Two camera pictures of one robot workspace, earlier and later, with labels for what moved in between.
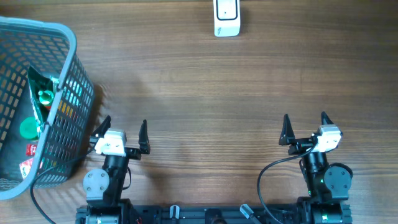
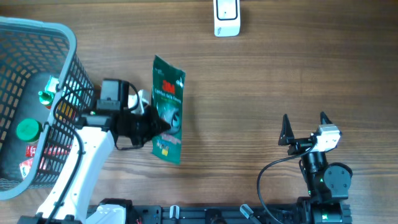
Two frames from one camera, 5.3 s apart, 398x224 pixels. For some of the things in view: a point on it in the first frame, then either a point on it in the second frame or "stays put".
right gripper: x=287 y=137 stays put
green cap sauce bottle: x=45 y=97 stays put
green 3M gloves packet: x=40 y=91 → x=168 y=98
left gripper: x=135 y=153 → x=154 y=127
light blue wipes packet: x=55 y=81 stays put
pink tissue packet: x=25 y=166 stays put
